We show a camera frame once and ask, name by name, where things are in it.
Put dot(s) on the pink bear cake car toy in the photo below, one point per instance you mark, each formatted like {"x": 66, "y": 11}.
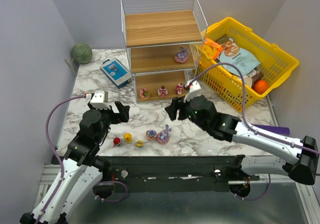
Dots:
{"x": 162, "y": 92}

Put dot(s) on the purple unicorn pink donut toy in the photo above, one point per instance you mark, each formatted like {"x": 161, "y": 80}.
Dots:
{"x": 181, "y": 56}

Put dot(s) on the small yellow blue toy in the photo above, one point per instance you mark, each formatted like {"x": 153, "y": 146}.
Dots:
{"x": 139, "y": 143}

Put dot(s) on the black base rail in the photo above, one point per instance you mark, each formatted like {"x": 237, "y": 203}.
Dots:
{"x": 172, "y": 174}

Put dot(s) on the light blue snack bag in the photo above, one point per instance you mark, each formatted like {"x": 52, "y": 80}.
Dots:
{"x": 244, "y": 60}

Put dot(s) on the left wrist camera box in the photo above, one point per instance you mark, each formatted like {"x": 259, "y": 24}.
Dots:
{"x": 99, "y": 100}

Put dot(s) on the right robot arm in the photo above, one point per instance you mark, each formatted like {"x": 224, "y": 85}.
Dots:
{"x": 297, "y": 158}

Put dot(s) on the yellow plastic basket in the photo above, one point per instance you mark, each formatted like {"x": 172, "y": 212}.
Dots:
{"x": 227, "y": 81}

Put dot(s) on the orange snack packet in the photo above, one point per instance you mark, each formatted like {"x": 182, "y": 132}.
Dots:
{"x": 211, "y": 48}

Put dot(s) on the green yarn ball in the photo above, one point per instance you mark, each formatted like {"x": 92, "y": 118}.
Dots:
{"x": 81, "y": 53}

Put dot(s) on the red ball toy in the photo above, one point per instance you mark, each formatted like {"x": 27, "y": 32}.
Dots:
{"x": 116, "y": 142}

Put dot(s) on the purple bunny orange ring toy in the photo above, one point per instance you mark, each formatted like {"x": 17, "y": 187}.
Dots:
{"x": 151, "y": 134}

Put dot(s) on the pink bear strawberry tart toy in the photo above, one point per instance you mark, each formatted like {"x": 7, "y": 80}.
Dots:
{"x": 144, "y": 94}

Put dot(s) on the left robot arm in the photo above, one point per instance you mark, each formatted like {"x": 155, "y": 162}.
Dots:
{"x": 81, "y": 168}

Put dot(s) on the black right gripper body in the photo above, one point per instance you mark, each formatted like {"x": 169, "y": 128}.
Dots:
{"x": 180, "y": 110}

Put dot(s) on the purple box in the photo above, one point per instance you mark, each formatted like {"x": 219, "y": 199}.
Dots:
{"x": 275, "y": 129}

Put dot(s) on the orange fruit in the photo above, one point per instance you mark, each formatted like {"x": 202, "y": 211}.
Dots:
{"x": 260, "y": 86}

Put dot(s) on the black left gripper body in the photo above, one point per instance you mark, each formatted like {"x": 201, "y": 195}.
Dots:
{"x": 116, "y": 113}

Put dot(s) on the blue razor box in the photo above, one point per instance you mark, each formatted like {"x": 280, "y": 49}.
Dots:
{"x": 116, "y": 72}

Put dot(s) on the purple bunny pink donut toy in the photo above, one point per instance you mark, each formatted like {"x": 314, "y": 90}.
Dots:
{"x": 163, "y": 136}

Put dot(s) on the white wire wooden shelf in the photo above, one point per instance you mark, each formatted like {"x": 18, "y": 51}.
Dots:
{"x": 154, "y": 31}

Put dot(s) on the yellow duck toy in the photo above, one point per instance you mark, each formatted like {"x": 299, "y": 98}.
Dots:
{"x": 127, "y": 137}

